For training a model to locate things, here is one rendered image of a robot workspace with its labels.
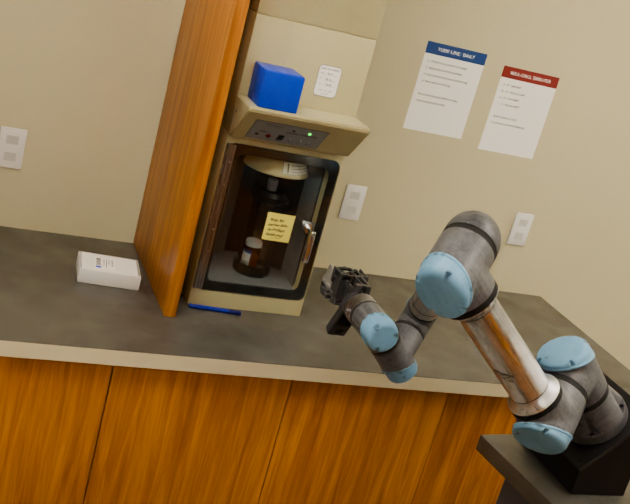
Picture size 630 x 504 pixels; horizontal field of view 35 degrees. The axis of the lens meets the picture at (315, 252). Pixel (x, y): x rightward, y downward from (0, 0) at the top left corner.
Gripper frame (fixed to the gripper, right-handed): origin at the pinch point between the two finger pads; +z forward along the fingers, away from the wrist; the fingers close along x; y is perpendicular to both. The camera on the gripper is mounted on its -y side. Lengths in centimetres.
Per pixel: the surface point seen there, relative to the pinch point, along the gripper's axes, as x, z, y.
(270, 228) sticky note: 9.9, 21.3, 3.9
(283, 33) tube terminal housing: 19, 23, 53
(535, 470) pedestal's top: -40, -49, -21
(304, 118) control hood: 12.5, 11.1, 36.1
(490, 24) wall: -60, 66, 64
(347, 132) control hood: 0.2, 12.1, 34.4
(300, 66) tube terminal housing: 13, 23, 46
